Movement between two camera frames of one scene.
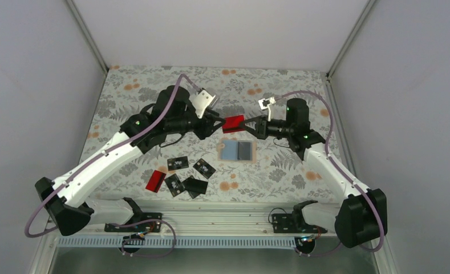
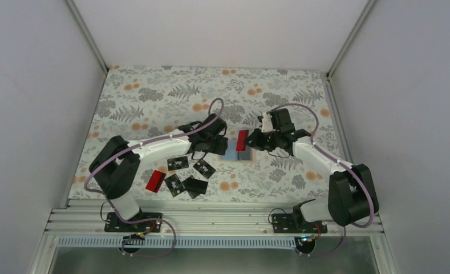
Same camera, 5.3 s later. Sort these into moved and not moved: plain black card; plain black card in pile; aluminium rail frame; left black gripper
Moved: left black gripper
Not moved: plain black card; aluminium rail frame; plain black card in pile
